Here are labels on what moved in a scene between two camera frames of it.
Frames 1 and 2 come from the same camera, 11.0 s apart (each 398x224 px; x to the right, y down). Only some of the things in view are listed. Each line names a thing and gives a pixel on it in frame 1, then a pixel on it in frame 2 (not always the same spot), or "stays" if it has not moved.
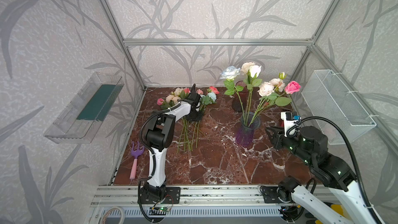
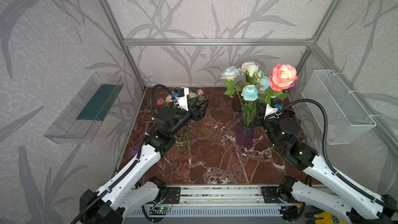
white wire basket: x=326 y=96 stays
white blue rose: x=230 y=74 stays
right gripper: x=278 y=137 to x=261 y=112
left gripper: x=195 y=101 to x=193 y=112
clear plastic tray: x=79 y=122 stays
